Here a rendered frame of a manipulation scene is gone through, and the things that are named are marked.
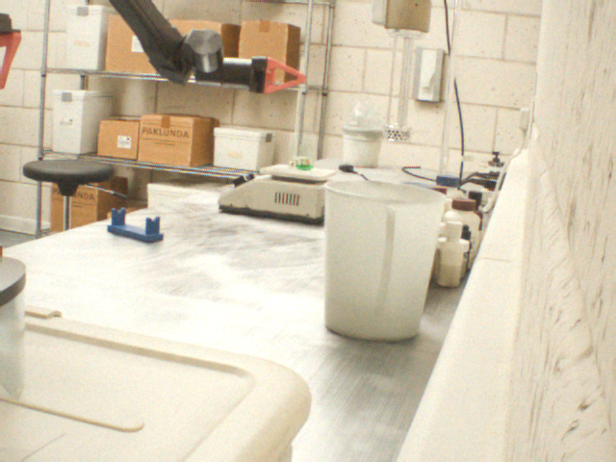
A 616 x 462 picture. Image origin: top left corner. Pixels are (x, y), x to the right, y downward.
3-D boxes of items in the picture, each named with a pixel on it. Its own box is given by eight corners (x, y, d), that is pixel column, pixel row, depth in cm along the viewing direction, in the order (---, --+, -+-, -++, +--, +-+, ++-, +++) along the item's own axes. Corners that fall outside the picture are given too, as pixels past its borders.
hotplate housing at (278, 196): (216, 211, 146) (218, 168, 144) (241, 202, 158) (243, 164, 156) (329, 226, 140) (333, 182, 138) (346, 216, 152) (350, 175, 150)
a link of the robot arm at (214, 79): (196, 65, 146) (192, 90, 144) (192, 45, 140) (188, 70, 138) (231, 68, 146) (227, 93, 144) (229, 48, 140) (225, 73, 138)
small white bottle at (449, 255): (464, 287, 103) (472, 224, 102) (445, 289, 102) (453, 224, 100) (448, 281, 106) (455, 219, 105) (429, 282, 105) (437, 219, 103)
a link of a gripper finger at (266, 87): (308, 62, 147) (259, 57, 147) (307, 61, 139) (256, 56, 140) (304, 96, 148) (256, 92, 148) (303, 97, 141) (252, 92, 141)
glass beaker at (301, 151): (281, 169, 147) (285, 127, 146) (307, 170, 149) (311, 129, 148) (293, 174, 142) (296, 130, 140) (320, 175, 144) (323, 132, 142)
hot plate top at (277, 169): (258, 173, 143) (258, 168, 142) (279, 168, 154) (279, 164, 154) (320, 181, 139) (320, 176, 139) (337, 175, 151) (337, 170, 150)
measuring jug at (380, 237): (442, 366, 73) (462, 212, 70) (309, 355, 73) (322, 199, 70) (422, 310, 91) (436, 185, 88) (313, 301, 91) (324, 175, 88)
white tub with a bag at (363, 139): (390, 167, 251) (397, 102, 247) (365, 168, 240) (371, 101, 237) (355, 162, 260) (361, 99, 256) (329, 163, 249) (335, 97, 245)
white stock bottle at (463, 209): (432, 262, 117) (440, 197, 115) (448, 257, 122) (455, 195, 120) (465, 269, 114) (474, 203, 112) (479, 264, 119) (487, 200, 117)
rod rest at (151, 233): (106, 230, 120) (106, 208, 119) (121, 228, 123) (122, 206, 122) (148, 243, 114) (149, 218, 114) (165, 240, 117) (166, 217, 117)
